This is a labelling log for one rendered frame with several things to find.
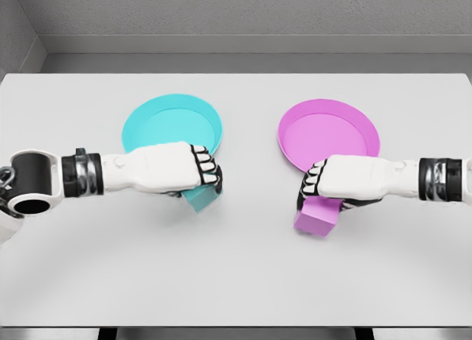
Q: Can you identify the cyan block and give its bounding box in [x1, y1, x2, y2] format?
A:
[181, 184, 224, 212]

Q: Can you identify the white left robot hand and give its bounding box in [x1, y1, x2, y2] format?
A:
[130, 140, 224, 198]

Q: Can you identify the pink plate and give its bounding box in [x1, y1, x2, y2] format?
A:
[277, 99, 381, 175]

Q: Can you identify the cyan plate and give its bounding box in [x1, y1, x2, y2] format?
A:
[121, 93, 224, 158]

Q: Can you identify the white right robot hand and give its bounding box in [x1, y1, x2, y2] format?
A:
[296, 154, 389, 212]

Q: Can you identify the pink block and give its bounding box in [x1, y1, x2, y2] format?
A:
[294, 195, 341, 239]

